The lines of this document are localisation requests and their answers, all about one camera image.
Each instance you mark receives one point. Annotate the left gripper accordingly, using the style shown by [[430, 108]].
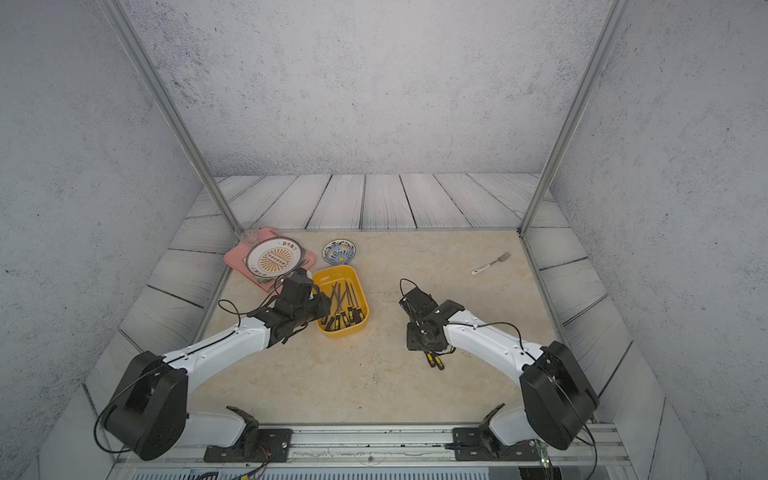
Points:
[[322, 303]]

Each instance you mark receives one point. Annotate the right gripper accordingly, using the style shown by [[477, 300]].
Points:
[[411, 342]]

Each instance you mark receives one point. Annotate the yellow storage box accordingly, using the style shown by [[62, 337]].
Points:
[[325, 279]]

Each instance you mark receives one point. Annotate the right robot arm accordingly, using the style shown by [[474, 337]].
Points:
[[558, 399]]

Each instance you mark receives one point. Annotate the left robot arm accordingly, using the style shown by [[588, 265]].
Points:
[[148, 412]]

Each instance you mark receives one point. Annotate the white round plate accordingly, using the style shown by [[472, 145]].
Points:
[[273, 257]]

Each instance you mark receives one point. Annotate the blue patterned small dish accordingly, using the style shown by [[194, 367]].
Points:
[[339, 252]]

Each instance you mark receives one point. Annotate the pink tray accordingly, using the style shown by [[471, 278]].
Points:
[[235, 257]]

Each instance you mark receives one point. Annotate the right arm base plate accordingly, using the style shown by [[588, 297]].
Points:
[[479, 444]]

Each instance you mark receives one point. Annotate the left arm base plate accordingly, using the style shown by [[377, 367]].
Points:
[[269, 445]]

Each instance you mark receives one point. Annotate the aluminium front rail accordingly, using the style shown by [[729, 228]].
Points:
[[401, 445]]

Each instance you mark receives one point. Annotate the metal frame post left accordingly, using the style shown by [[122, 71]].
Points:
[[138, 56]]

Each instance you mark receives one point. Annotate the metal frame post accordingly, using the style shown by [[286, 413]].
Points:
[[138, 56], [589, 80]]

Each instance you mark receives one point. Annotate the metal frame post right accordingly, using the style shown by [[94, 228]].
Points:
[[589, 80]]

